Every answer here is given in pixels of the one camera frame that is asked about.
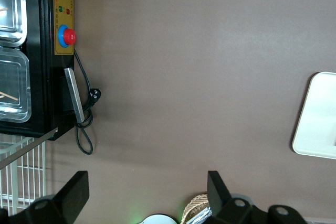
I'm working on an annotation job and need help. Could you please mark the aluminium foil container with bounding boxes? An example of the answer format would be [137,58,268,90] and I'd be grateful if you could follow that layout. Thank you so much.
[187,206,213,224]

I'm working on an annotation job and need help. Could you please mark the white wire rack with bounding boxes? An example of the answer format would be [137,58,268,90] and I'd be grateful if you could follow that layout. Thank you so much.
[0,133,47,216]

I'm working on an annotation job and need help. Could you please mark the black sealing machine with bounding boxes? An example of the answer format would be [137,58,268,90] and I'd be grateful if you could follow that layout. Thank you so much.
[0,0,76,141]

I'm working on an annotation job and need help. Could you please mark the yellow control panel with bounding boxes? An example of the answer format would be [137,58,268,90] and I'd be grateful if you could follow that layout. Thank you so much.
[52,0,75,56]

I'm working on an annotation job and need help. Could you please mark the steel food container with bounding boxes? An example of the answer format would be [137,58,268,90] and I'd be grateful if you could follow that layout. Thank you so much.
[0,46,33,123]
[0,0,28,47]

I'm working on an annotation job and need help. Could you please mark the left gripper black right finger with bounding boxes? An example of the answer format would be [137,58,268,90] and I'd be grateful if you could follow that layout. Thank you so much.
[206,170,269,224]

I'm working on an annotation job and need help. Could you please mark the red emergency push button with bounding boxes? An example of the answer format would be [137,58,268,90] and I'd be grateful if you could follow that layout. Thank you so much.
[57,24,77,49]

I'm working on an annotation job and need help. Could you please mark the cream serving tray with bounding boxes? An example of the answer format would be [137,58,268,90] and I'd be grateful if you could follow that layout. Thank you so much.
[291,71,336,160]

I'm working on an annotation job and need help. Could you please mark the light wicker basket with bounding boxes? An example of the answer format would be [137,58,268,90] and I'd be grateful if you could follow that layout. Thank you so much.
[183,193,211,224]

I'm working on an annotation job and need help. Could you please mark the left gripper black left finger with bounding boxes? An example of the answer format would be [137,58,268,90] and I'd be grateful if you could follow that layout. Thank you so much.
[7,170,90,224]

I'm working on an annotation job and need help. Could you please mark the grey metal handle bar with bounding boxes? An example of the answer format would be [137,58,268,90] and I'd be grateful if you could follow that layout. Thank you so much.
[64,67,86,124]

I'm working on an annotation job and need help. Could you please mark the black power cable with plug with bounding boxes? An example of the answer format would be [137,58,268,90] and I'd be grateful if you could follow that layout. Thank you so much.
[73,49,102,155]

